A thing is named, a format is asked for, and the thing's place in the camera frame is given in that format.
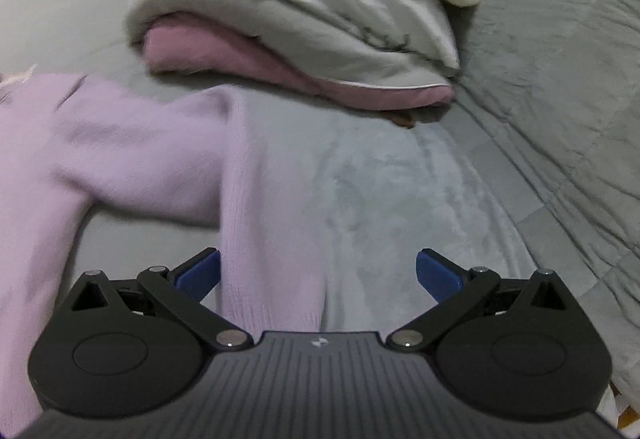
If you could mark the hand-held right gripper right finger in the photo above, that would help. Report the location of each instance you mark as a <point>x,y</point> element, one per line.
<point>436,275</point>

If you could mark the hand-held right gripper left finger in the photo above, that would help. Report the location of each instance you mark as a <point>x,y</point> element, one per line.
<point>201,278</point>

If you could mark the purple knit sweater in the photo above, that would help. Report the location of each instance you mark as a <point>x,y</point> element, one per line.
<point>125,169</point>

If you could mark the grey velvet bed sheet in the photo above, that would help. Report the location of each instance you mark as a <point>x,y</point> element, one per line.
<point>380,199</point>

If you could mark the small brown item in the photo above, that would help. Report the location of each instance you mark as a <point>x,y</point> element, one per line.
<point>403,119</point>

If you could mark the grey quilted blanket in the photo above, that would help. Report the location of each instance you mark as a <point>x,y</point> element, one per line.
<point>550,69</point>

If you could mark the folded grey pink quilt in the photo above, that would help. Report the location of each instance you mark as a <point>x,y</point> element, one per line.
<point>300,9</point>

